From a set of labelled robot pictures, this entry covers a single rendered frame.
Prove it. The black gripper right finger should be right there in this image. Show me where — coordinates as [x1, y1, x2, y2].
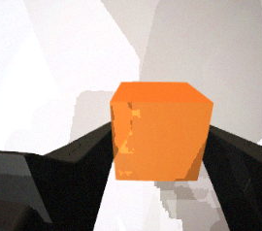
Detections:
[202, 125, 262, 231]

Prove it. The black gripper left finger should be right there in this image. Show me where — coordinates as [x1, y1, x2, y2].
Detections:
[0, 121, 115, 231]

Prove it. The orange block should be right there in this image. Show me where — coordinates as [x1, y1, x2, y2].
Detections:
[111, 82, 213, 182]

